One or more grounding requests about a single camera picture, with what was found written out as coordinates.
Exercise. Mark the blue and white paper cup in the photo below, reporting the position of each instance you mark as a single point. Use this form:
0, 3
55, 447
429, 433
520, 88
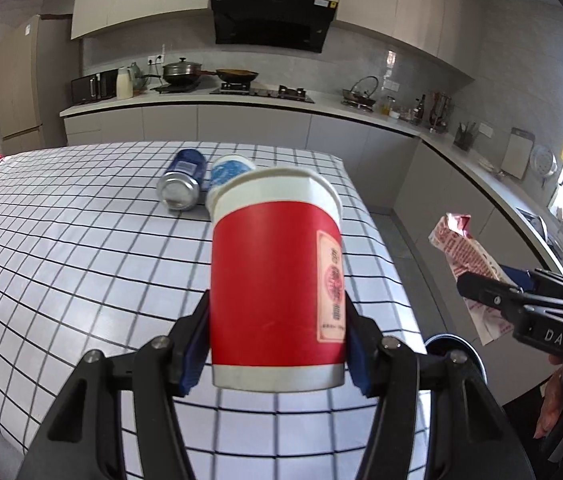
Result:
226, 170

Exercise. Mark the white jug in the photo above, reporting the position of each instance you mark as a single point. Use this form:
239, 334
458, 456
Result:
124, 85

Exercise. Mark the red paper cup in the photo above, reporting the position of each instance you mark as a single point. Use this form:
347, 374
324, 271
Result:
266, 280

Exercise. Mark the black utensil holder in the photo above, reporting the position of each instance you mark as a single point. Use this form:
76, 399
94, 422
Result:
464, 140

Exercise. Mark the steel utensil rack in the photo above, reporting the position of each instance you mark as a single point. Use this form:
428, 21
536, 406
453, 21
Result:
441, 112

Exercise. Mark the white wall socket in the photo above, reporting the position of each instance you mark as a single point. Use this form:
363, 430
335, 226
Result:
156, 57

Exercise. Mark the grey pot with lid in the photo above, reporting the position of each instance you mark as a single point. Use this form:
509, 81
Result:
181, 72

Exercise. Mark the white cutting board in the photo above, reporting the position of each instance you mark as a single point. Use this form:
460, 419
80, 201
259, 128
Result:
517, 155

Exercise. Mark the black range hood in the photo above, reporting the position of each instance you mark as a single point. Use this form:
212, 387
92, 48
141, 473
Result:
271, 20

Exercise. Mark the dark glass bottle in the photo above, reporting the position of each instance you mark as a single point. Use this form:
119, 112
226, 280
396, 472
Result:
420, 110

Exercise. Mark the small yellow jar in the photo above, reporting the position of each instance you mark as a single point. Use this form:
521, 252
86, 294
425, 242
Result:
389, 107

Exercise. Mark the black gas stove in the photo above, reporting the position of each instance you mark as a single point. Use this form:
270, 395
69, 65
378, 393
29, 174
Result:
261, 93

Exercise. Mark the black checked white tablecloth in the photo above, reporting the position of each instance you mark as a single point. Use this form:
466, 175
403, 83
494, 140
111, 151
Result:
61, 260

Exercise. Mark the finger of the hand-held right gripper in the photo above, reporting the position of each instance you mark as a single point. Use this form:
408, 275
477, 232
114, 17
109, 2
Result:
486, 292
515, 278

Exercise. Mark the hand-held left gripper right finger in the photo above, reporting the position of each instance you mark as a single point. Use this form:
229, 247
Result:
359, 362

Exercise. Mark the blue drink can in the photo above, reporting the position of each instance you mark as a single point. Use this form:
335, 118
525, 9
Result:
181, 180

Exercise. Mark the black trash bin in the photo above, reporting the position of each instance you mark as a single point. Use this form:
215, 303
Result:
461, 341

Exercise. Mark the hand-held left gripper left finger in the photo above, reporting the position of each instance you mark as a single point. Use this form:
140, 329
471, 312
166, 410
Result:
192, 360

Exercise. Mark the black microwave oven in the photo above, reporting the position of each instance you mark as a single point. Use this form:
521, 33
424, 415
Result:
91, 87

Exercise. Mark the red and white paper wrapper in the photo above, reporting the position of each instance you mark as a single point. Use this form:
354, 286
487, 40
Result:
461, 250

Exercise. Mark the black induction cooker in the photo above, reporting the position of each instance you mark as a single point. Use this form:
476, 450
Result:
171, 88

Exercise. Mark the round steel strainer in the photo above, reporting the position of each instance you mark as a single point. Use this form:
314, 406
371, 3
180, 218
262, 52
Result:
544, 161

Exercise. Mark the beige refrigerator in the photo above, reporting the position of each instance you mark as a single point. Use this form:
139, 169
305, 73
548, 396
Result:
24, 85

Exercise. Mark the black frying pan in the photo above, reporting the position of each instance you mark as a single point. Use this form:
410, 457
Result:
236, 75

